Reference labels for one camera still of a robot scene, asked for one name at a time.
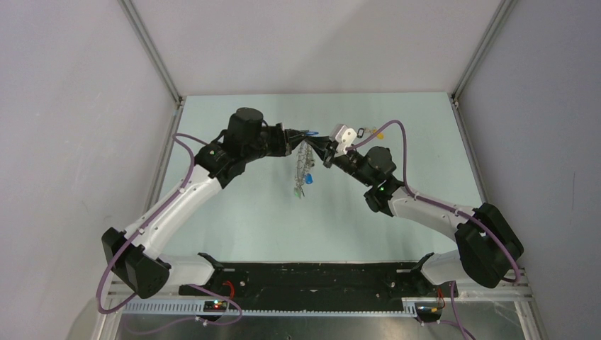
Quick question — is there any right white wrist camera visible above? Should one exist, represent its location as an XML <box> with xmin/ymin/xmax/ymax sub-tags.
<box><xmin>329</xmin><ymin>124</ymin><xmax>357</xmax><ymax>157</ymax></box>

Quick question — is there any black key tag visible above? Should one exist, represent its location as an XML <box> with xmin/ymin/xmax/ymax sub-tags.
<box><xmin>356</xmin><ymin>127</ymin><xmax>366</xmax><ymax>139</ymax></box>

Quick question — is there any yellow key tag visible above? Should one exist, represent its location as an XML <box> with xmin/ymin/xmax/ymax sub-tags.
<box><xmin>368</xmin><ymin>127</ymin><xmax>385</xmax><ymax>140</ymax></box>

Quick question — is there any left aluminium frame post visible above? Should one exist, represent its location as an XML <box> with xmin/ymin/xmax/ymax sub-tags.
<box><xmin>117</xmin><ymin>0</ymin><xmax>183</xmax><ymax>107</ymax></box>

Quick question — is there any large metal keyring with clips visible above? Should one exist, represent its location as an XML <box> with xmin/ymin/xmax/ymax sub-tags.
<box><xmin>294</xmin><ymin>142</ymin><xmax>315</xmax><ymax>199</ymax></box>

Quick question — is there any aluminium frame post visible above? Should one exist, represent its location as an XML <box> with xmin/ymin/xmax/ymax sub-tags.
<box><xmin>450</xmin><ymin>0</ymin><xmax>518</xmax><ymax>103</ymax></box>
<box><xmin>117</xmin><ymin>0</ymin><xmax>183</xmax><ymax>107</ymax></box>

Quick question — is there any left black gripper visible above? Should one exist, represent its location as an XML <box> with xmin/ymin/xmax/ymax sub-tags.
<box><xmin>242</xmin><ymin>123</ymin><xmax>309</xmax><ymax>164</ymax></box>

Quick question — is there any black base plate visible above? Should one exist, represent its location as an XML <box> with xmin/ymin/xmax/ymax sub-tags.
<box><xmin>201</xmin><ymin>254</ymin><xmax>458</xmax><ymax>308</ymax></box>

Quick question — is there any right aluminium frame post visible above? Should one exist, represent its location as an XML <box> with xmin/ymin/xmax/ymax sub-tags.
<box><xmin>450</xmin><ymin>0</ymin><xmax>518</xmax><ymax>103</ymax></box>

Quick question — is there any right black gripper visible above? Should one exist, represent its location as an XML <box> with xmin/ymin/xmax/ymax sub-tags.
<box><xmin>303</xmin><ymin>136</ymin><xmax>374</xmax><ymax>188</ymax></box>

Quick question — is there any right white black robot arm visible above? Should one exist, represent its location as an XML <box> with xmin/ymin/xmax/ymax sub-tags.
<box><xmin>306</xmin><ymin>137</ymin><xmax>524</xmax><ymax>296</ymax></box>

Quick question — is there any grey slotted cable duct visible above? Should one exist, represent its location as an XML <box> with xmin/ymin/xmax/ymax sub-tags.
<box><xmin>122</xmin><ymin>299</ymin><xmax>417</xmax><ymax>317</ymax></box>

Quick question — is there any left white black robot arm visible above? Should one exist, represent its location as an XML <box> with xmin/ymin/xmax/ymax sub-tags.
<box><xmin>96</xmin><ymin>107</ymin><xmax>310</xmax><ymax>299</ymax></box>

